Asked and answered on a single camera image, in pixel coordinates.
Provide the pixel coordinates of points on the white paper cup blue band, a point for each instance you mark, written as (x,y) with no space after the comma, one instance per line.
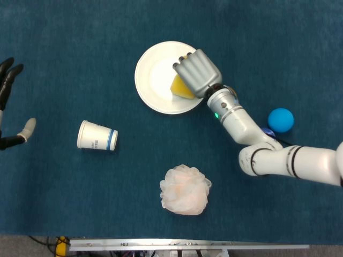
(93,135)

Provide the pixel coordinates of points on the white round paper plate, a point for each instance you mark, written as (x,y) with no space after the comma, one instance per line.
(155,80)

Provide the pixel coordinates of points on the light blue smooth ball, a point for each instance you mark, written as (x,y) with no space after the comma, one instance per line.
(280,120)

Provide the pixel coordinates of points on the aluminium rail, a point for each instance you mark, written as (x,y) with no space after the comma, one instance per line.
(187,244)

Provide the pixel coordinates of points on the teal table cloth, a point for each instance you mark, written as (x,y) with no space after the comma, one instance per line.
(80,200)

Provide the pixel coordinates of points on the dark blue textured ball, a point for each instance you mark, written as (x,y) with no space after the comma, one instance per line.
(268,132)

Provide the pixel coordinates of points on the white pink mesh bath pouf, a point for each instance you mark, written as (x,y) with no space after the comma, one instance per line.
(185,190)

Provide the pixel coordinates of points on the yellow rectangular sponge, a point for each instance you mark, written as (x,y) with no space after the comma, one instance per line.
(179,88)

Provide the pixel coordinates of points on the yellow block under table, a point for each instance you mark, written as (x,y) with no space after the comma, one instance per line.
(61,247)

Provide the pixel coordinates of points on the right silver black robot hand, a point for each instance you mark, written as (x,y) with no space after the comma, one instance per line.
(199,72)

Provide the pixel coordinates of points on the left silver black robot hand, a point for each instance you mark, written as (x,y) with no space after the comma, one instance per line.
(6,80)

